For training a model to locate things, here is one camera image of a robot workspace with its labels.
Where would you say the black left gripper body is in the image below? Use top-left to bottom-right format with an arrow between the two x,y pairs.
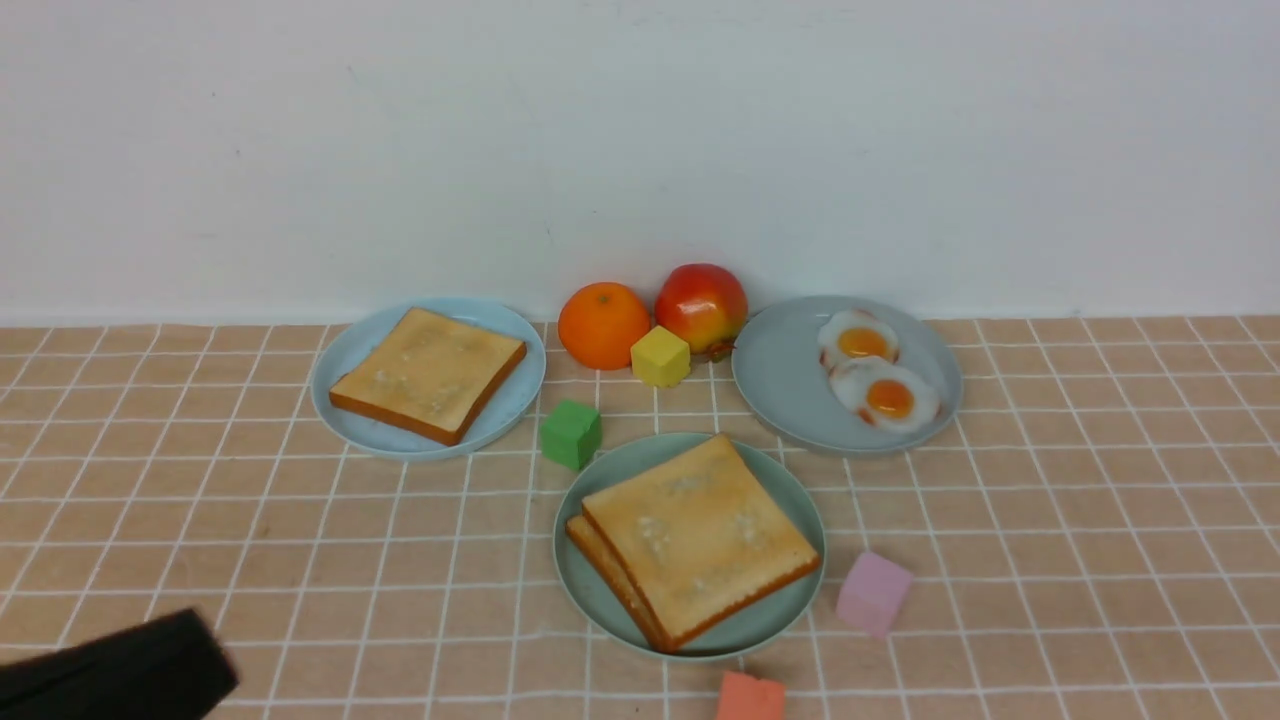
1,609 -> 241,719

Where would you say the toast slice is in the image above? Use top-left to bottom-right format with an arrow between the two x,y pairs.
581,434 -> 820,651
564,515 -> 669,652
328,307 -> 529,447

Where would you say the light blue bread plate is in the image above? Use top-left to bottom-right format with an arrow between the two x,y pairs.
310,297 -> 547,462

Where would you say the green cube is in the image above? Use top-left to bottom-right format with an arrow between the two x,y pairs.
540,398 -> 603,471

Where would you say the orange fruit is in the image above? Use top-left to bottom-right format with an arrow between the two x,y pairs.
557,282 -> 653,372

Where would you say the orange-red cube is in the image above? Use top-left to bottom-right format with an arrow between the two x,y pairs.
716,673 -> 786,720

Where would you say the yellow cube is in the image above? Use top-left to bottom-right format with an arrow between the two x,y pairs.
631,325 -> 692,388

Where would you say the green centre plate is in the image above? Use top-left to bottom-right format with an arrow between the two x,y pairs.
552,432 -> 829,661

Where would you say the red apple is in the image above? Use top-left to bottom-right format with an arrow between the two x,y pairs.
654,263 -> 749,363

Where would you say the light blue egg plate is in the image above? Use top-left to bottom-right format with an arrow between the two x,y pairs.
731,295 -> 964,456

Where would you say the pink cube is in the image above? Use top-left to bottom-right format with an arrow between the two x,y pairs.
836,550 -> 914,641

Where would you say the back fried egg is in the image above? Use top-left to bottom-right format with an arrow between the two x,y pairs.
817,307 -> 901,372

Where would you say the fried egg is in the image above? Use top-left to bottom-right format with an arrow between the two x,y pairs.
827,357 -> 945,434
817,307 -> 901,372

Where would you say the right fried egg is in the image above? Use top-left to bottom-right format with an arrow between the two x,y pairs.
827,357 -> 945,434

